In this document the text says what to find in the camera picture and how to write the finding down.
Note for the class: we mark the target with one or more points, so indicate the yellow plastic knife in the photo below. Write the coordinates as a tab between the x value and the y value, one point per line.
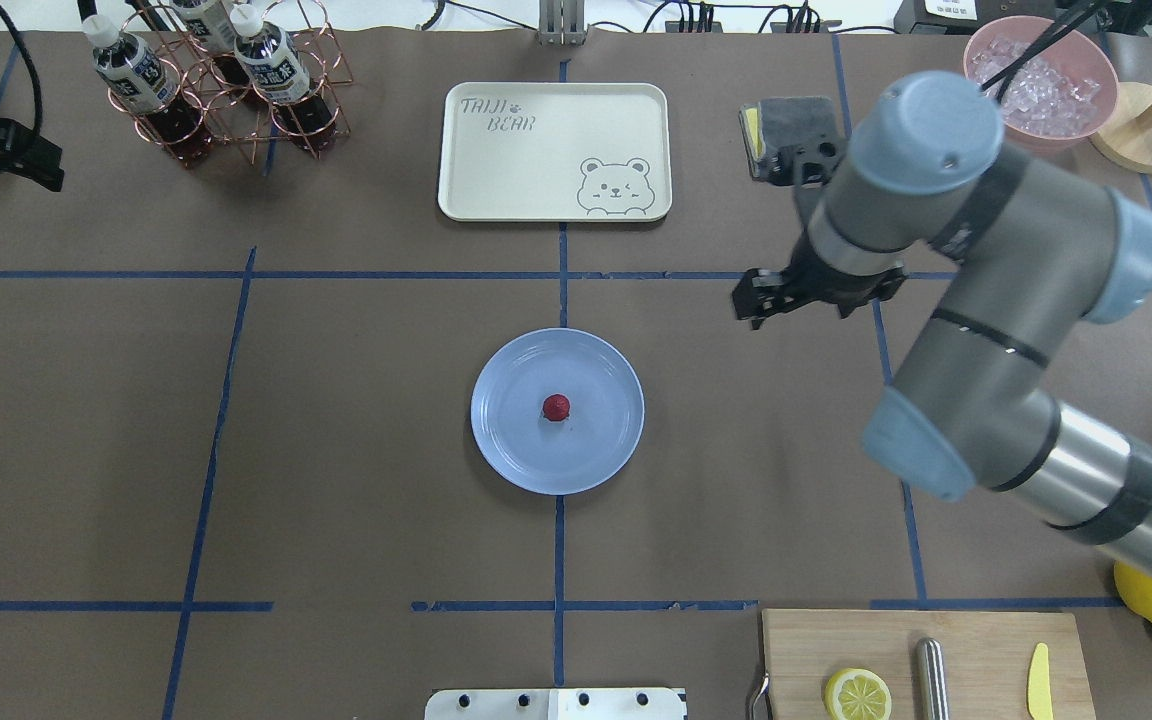
1039	694

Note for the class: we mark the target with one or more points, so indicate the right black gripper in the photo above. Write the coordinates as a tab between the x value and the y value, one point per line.
829	281

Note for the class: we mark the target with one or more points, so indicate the cream bear tray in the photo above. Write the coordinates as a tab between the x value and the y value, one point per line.
555	152

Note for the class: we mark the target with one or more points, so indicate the copper wire bottle rack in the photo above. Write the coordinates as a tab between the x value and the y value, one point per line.
212	102

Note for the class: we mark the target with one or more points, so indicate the steel cylinder tool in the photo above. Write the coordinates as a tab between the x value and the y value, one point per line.
932	678

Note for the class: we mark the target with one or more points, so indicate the pink bowl of ice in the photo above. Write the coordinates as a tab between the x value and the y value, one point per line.
1057	99

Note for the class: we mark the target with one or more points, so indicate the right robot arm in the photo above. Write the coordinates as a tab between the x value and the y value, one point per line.
1037	250

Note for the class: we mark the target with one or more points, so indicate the half lemon slice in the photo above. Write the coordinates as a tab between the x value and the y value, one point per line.
857	693

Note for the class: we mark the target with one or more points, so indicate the yellow lemon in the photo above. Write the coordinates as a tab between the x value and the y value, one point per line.
1134	588

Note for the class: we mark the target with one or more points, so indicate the aluminium frame post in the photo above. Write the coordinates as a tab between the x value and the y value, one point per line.
562	23

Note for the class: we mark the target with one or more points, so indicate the red strawberry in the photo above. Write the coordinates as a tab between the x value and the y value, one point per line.
556	407

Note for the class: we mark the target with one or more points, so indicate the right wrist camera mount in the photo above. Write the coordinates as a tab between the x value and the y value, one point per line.
800	164

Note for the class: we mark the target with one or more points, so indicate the blue plate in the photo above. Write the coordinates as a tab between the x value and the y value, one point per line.
557	457

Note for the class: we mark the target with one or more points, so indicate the dark drink bottle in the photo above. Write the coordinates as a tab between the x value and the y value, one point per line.
272	61
208	24
147	89

